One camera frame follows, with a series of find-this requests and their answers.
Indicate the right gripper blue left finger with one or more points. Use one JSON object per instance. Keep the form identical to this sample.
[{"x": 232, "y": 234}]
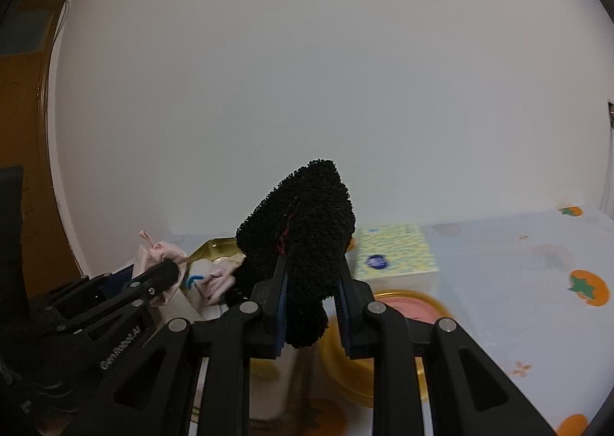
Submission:
[{"x": 268, "y": 334}]

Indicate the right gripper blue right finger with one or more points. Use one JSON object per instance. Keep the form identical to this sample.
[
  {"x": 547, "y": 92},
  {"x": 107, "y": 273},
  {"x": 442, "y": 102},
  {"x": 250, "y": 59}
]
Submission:
[{"x": 351, "y": 298}]

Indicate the yellow patterned tissue pack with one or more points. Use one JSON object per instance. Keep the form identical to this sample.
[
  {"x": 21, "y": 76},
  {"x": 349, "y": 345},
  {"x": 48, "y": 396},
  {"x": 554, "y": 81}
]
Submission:
[{"x": 395, "y": 257}]

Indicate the pink cream cloth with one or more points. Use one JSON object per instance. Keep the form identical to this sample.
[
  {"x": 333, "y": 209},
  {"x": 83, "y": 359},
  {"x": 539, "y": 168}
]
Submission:
[{"x": 214, "y": 279}]

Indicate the brown wooden door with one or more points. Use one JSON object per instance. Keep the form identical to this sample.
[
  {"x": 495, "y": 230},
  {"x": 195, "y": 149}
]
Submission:
[{"x": 27, "y": 39}]

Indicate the white sock with blue band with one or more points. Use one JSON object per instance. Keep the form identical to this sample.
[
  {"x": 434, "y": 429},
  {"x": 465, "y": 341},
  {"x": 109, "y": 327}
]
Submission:
[{"x": 192, "y": 278}]

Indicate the black wristband red logo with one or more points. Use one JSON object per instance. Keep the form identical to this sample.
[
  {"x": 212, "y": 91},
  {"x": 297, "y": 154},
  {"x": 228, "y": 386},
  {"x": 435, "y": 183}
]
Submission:
[{"x": 309, "y": 219}]

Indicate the wall power socket with plugs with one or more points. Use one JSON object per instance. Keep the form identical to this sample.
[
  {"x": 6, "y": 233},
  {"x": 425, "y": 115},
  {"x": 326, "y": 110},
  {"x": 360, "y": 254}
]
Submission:
[{"x": 611, "y": 113}]

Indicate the small pink plush toy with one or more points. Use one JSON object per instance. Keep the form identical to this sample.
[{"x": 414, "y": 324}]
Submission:
[{"x": 151, "y": 253}]

